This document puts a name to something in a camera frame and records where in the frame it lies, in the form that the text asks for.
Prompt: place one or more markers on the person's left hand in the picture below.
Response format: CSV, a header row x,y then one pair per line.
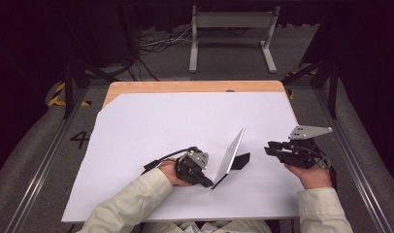
x,y
168,170

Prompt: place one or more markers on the aluminium floor rail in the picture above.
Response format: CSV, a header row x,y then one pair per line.
x,y
43,168
356,168

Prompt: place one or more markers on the black metal stand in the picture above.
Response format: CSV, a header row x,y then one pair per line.
x,y
332,90
68,87

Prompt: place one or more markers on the person's light jacket front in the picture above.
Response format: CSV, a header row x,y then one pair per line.
x,y
204,227

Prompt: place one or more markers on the person's right hand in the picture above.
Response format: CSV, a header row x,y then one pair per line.
x,y
311,178

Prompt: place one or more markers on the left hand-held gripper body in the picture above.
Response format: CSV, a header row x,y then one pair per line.
x,y
190,166

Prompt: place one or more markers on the yellow black hazard tape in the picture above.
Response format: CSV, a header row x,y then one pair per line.
x,y
291,94
57,93

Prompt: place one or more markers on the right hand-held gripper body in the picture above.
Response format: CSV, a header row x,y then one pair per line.
x,y
302,157

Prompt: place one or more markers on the grey metal stand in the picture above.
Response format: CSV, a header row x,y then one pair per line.
x,y
232,20

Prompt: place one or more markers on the white paper sheet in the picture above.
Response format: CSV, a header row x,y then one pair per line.
x,y
159,123

